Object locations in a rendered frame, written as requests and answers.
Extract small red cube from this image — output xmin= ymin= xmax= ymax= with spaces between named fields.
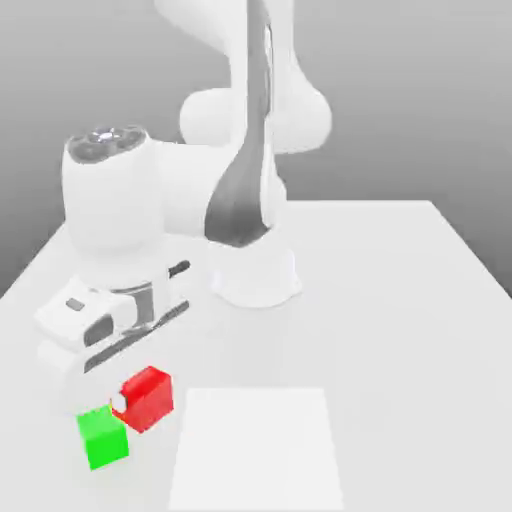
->
xmin=111 ymin=365 xmax=176 ymax=435

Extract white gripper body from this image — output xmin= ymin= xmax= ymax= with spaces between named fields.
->
xmin=36 ymin=300 xmax=192 ymax=386

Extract small green cube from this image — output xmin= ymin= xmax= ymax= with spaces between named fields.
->
xmin=75 ymin=404 xmax=131 ymax=472

